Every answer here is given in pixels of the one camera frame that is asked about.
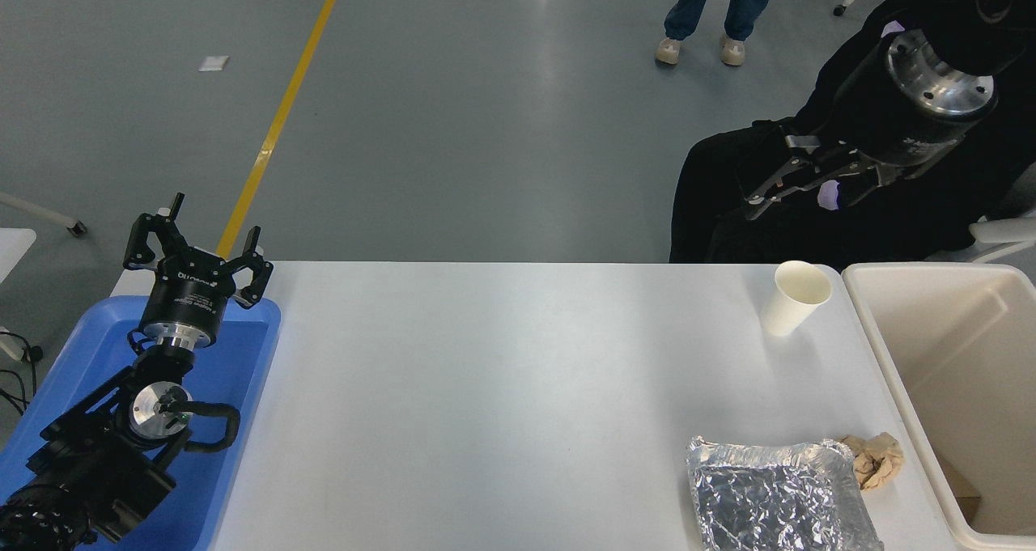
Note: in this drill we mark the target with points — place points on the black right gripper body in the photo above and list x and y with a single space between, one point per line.
882 114

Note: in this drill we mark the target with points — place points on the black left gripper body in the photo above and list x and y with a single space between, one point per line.
188 300

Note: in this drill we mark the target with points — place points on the white paper cup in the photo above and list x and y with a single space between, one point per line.
793 304

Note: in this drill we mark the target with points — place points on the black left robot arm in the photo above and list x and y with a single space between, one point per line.
89 470

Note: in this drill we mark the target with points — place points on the seated person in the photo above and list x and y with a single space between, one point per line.
728 211

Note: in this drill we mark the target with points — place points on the blue plastic tray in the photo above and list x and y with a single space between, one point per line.
235 365

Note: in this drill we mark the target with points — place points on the white leg with caster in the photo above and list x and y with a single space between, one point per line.
48 215

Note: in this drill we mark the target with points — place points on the white side table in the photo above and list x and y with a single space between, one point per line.
12 252

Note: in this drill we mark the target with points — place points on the white seat chair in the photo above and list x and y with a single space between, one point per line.
1004 231

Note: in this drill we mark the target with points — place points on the white paper scrap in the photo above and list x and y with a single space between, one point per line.
214 64

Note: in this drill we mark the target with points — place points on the standing person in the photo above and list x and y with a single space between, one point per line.
688 1

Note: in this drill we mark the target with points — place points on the large pale plastic bin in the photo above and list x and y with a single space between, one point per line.
955 349

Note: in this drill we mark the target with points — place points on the crumpled tan paper ball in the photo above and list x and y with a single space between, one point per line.
878 458

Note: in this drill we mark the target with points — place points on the crumpled silver foil tray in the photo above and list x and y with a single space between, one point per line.
769 502

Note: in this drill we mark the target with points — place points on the brown cardboard piece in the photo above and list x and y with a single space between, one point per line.
963 494

